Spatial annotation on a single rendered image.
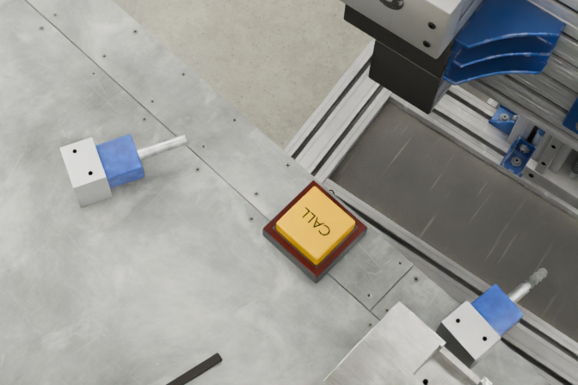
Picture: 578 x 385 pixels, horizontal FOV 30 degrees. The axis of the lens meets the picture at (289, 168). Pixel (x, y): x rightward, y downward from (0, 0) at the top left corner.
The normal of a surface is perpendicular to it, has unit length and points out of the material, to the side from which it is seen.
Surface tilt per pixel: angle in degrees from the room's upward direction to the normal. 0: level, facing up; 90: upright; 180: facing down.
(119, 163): 0
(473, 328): 0
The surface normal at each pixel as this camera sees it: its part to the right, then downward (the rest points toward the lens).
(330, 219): 0.03, -0.41
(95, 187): 0.37, 0.85
